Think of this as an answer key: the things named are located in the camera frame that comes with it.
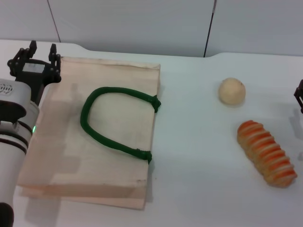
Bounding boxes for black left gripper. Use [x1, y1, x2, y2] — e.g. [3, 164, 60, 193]
[7, 40, 62, 105]

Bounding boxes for orange striped long bread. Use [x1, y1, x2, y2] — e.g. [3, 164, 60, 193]
[237, 120, 298, 188]

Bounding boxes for round pale egg yolk pastry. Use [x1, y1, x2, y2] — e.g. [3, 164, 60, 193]
[218, 77, 246, 107]

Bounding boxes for beige tote bag green handles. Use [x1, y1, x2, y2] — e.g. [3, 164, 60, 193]
[18, 56, 162, 210]

